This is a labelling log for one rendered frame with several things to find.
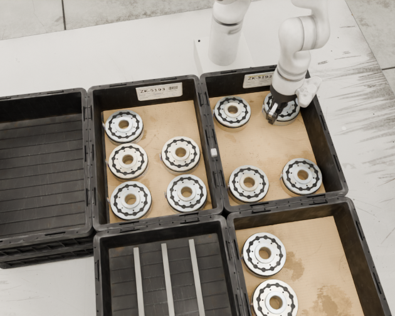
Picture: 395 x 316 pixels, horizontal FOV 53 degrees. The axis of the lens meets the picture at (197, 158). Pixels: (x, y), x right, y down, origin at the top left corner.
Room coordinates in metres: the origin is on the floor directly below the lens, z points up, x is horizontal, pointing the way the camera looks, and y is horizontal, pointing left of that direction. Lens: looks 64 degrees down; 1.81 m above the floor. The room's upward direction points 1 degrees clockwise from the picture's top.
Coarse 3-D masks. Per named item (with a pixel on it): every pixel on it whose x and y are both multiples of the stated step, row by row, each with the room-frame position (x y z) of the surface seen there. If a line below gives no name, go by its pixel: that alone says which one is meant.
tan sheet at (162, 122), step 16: (112, 112) 0.61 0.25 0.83; (144, 112) 0.62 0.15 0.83; (160, 112) 0.62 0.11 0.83; (176, 112) 0.62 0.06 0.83; (192, 112) 0.62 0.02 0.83; (144, 128) 0.56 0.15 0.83; (160, 128) 0.57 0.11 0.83; (176, 128) 0.57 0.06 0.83; (192, 128) 0.57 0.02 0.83; (112, 144) 0.51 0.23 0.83; (144, 144) 0.51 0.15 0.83; (160, 144) 0.51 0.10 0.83; (160, 160) 0.47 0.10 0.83; (112, 176) 0.41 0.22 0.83; (144, 176) 0.42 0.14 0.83; (160, 176) 0.42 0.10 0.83; (176, 176) 0.42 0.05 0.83; (112, 192) 0.37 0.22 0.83; (160, 192) 0.37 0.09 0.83; (208, 192) 0.38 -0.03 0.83; (160, 208) 0.33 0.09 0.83; (208, 208) 0.33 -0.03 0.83
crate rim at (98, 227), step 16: (144, 80) 0.65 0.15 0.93; (160, 80) 0.65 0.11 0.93; (176, 80) 0.66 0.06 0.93; (208, 128) 0.51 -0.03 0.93; (208, 144) 0.47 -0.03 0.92; (96, 160) 0.42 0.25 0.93; (208, 160) 0.42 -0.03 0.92; (96, 176) 0.37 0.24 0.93; (96, 192) 0.33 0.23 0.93; (96, 208) 0.29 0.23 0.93; (96, 224) 0.25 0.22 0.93; (112, 224) 0.25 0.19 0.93; (128, 224) 0.26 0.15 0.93; (144, 224) 0.26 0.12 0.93
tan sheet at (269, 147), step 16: (224, 96) 0.68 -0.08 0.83; (240, 96) 0.68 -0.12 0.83; (256, 96) 0.68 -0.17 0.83; (256, 112) 0.63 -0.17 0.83; (256, 128) 0.57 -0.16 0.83; (272, 128) 0.57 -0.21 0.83; (288, 128) 0.58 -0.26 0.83; (304, 128) 0.58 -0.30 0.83; (224, 144) 0.52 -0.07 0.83; (240, 144) 0.52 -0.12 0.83; (256, 144) 0.52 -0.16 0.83; (272, 144) 0.52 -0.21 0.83; (288, 144) 0.52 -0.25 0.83; (304, 144) 0.52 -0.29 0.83; (224, 160) 0.47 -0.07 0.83; (240, 160) 0.47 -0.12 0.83; (256, 160) 0.47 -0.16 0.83; (272, 160) 0.47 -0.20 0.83; (288, 160) 0.48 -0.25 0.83; (224, 176) 0.42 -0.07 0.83; (272, 176) 0.43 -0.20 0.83; (272, 192) 0.38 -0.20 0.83; (320, 192) 0.38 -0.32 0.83
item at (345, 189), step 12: (216, 72) 0.69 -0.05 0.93; (228, 72) 0.69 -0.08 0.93; (240, 72) 0.69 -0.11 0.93; (252, 72) 0.69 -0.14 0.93; (204, 84) 0.65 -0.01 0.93; (204, 96) 0.61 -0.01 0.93; (324, 120) 0.54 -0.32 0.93; (324, 132) 0.51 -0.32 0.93; (216, 144) 0.46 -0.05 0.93; (336, 156) 0.44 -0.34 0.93; (216, 168) 0.40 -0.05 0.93; (336, 168) 0.41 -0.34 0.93; (324, 192) 0.34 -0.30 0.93; (336, 192) 0.34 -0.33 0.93; (228, 204) 0.31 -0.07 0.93; (252, 204) 0.31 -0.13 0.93; (264, 204) 0.31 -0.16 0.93; (276, 204) 0.31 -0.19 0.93
